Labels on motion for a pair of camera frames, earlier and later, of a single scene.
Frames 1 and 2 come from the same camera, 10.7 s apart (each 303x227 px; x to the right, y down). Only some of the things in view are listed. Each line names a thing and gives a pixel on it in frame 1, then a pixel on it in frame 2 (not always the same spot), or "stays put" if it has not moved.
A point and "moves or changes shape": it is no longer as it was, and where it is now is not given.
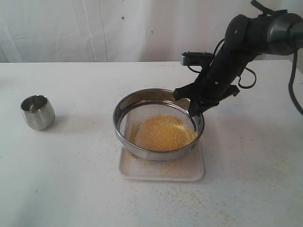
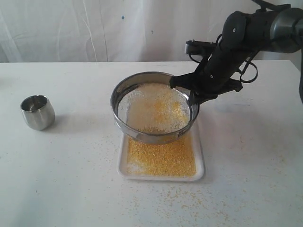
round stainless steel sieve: (134, 108) → (146, 108)
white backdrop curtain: (62, 31) stays put
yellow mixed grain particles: (161, 133) moves or changes shape
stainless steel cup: (38, 111) stays put
